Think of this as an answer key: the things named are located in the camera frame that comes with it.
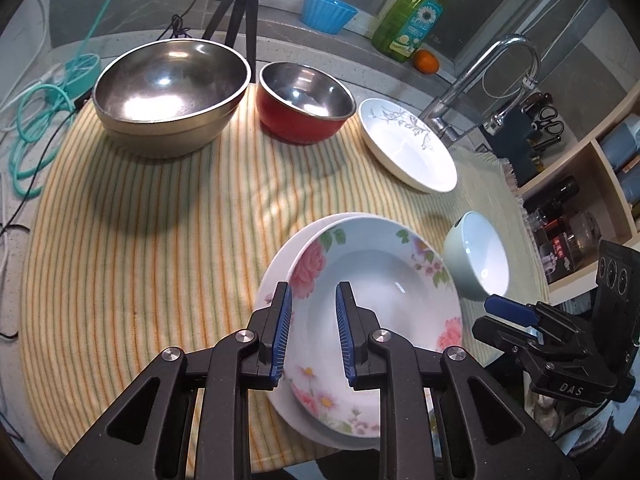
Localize chrome kitchen faucet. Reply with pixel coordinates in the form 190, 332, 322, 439
418, 32, 542, 149

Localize white plate pink flowers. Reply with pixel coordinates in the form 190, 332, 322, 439
253, 212, 380, 451

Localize teal coiled cable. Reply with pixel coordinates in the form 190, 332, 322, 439
8, 0, 129, 200

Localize yellow striped cloth mat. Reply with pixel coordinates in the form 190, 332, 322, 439
20, 94, 549, 453

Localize pale green ceramic bowl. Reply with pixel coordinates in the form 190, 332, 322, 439
442, 210, 510, 301

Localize small orange fruit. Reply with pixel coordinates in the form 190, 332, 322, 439
412, 49, 440, 75

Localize black ring light cable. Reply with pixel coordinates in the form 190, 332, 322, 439
0, 0, 227, 340

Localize black mini tripod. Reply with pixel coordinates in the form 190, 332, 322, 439
202, 0, 259, 82

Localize dark jar on shelf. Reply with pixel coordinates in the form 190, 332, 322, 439
524, 176, 601, 284

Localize white plate grey branch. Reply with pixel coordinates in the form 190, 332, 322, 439
358, 98, 458, 193

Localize green dish soap bottle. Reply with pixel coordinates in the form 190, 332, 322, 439
371, 0, 447, 63

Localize white plate red peonies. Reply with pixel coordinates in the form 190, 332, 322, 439
284, 216, 463, 439

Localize red steel bowl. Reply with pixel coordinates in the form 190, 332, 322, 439
256, 61, 357, 144

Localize gloved right hand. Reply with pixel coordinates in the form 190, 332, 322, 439
524, 389, 612, 448

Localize blue ribbed silicone cup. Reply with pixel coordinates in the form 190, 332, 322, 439
300, 0, 358, 35

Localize large steel mixing bowl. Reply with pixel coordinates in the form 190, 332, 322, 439
91, 38, 252, 159

